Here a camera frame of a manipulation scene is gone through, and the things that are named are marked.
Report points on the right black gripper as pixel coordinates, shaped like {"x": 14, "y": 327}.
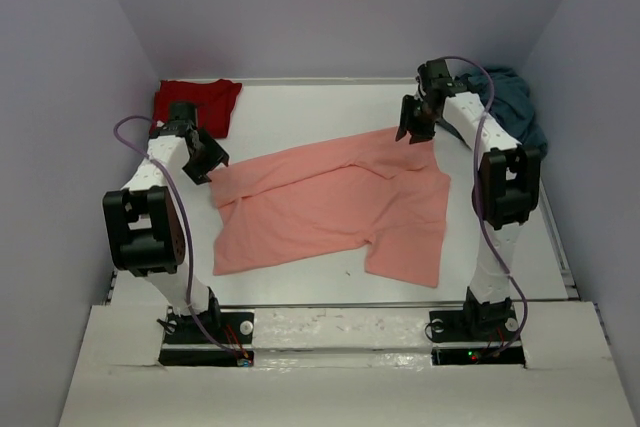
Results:
{"x": 421, "y": 133}

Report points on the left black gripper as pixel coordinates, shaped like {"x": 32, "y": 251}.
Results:
{"x": 215, "y": 156}

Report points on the pink t shirt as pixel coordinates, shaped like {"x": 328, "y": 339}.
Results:
{"x": 368, "y": 190}

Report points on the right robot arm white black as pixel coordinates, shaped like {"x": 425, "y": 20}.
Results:
{"x": 506, "y": 183}

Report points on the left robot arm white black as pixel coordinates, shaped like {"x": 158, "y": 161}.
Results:
{"x": 147, "y": 225}

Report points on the red folded t shirt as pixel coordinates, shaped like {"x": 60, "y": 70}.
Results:
{"x": 215, "y": 103}

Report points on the blue crumpled t shirt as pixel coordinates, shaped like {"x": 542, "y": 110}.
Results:
{"x": 512, "y": 107}

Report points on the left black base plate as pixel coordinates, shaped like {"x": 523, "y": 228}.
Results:
{"x": 184, "y": 344}

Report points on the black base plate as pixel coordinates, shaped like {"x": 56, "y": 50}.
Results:
{"x": 453, "y": 343}
{"x": 184, "y": 344}

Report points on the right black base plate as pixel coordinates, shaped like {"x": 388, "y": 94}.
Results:
{"x": 453, "y": 343}

